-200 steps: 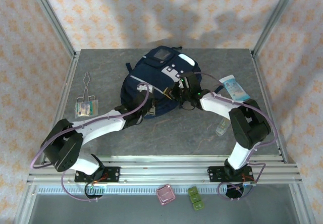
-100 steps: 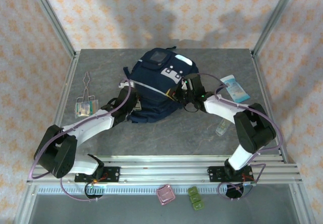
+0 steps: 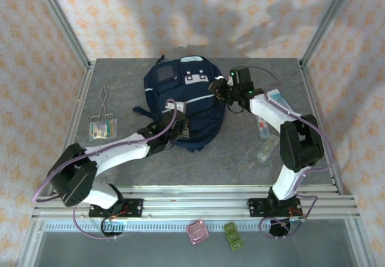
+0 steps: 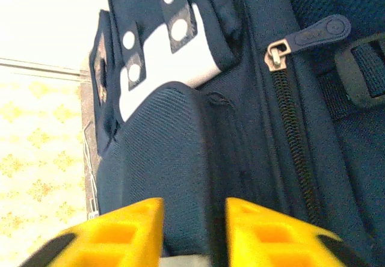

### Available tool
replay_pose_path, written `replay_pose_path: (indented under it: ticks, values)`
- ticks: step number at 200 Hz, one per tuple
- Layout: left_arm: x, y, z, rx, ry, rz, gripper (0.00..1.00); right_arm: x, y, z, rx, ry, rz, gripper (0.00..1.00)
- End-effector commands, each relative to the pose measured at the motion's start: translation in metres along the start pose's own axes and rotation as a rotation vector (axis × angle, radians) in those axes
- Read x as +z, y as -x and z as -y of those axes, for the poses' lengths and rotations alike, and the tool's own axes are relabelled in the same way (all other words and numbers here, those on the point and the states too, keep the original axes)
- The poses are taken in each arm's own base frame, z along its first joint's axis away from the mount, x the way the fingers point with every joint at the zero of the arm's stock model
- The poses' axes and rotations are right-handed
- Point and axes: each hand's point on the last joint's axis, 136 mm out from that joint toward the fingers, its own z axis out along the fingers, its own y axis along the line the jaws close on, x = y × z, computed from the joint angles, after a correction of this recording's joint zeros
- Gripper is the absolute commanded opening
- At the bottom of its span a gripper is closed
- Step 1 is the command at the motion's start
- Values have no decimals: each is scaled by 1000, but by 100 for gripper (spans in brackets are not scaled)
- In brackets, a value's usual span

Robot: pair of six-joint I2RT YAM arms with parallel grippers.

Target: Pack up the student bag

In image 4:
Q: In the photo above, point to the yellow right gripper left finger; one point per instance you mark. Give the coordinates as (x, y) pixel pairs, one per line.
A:
(120, 237)

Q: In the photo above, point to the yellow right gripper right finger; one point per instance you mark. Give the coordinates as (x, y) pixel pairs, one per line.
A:
(270, 237)

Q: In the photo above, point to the navy blue backpack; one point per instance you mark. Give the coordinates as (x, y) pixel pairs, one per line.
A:
(240, 113)

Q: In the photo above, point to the small green white packet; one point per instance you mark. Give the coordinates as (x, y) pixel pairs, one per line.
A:
(93, 214)

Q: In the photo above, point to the aluminium table edge rail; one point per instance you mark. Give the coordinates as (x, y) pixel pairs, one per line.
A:
(36, 67)

